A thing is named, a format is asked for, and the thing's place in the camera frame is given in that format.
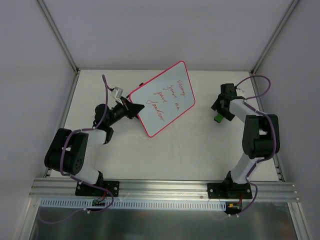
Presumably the green whiteboard eraser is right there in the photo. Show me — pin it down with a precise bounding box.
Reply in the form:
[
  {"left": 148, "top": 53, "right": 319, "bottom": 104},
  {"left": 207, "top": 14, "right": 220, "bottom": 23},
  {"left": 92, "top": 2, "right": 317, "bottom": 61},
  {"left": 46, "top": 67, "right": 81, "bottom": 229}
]
[{"left": 214, "top": 113, "right": 224, "bottom": 123}]

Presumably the pink framed whiteboard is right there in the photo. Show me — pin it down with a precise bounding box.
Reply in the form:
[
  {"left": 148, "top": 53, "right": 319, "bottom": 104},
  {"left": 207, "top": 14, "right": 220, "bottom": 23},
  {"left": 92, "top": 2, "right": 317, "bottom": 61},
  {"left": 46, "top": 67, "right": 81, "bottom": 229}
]
[{"left": 128, "top": 60, "right": 196, "bottom": 138}]

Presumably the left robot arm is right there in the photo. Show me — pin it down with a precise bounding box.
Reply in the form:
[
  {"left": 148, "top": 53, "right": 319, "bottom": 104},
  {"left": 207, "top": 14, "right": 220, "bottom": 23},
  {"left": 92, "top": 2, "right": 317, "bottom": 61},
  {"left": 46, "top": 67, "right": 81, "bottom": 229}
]
[{"left": 44, "top": 97, "right": 145, "bottom": 196}]

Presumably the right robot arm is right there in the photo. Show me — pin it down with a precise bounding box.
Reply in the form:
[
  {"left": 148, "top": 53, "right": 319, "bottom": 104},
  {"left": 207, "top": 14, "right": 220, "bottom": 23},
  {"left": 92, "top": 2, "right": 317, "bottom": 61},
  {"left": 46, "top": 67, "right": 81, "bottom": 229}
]
[{"left": 211, "top": 83, "right": 280, "bottom": 198}]

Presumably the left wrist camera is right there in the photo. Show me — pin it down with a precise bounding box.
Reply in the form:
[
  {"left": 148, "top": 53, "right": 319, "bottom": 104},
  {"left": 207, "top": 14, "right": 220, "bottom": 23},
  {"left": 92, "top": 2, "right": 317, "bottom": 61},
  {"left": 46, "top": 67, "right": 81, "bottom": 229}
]
[{"left": 111, "top": 87, "right": 123, "bottom": 103}]

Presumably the right aluminium frame post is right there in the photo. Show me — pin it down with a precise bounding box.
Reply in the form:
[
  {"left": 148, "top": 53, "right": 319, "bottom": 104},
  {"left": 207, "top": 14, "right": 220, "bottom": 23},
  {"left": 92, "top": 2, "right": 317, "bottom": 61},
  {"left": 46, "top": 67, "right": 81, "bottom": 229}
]
[{"left": 250, "top": 0, "right": 301, "bottom": 75}]

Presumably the aluminium frame post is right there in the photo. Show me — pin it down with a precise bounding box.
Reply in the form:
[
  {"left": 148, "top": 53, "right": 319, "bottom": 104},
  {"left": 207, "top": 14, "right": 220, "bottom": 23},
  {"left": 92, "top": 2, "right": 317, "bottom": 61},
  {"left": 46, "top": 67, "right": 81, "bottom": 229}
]
[
  {"left": 250, "top": 0, "right": 301, "bottom": 75},
  {"left": 35, "top": 0, "right": 79, "bottom": 74}
]

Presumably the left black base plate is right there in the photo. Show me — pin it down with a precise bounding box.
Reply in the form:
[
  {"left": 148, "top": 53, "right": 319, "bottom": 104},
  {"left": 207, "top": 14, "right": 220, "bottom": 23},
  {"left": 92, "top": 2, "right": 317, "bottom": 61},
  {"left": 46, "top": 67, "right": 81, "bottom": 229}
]
[{"left": 75, "top": 180, "right": 120, "bottom": 198}]

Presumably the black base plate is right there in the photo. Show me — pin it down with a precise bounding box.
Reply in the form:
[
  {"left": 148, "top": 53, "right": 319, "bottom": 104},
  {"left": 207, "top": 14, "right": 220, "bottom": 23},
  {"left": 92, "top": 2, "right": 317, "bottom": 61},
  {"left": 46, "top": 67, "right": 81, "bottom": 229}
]
[
  {"left": 75, "top": 180, "right": 120, "bottom": 198},
  {"left": 207, "top": 182, "right": 253, "bottom": 200}
]

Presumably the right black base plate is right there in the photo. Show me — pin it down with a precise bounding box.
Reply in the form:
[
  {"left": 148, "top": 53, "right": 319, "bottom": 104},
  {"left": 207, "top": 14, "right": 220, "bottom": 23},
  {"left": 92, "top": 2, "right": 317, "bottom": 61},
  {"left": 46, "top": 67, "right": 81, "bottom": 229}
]
[{"left": 207, "top": 182, "right": 253, "bottom": 200}]

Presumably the white slotted cable duct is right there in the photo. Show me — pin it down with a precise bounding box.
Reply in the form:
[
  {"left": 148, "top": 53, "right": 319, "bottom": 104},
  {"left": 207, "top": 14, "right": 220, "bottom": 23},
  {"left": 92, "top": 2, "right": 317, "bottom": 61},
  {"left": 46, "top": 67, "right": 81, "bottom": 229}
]
[{"left": 39, "top": 197, "right": 227, "bottom": 212}]

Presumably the aluminium mounting rail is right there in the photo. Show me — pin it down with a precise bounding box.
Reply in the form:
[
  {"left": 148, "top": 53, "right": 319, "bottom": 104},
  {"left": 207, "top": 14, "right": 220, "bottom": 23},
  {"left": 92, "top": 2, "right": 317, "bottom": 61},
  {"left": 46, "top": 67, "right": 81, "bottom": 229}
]
[{"left": 28, "top": 177, "right": 300, "bottom": 203}]

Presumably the left aluminium frame post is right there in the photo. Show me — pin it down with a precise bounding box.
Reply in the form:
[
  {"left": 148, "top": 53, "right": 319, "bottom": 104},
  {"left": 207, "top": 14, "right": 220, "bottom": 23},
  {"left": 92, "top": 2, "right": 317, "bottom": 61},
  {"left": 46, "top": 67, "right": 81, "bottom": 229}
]
[{"left": 35, "top": 0, "right": 79, "bottom": 74}]

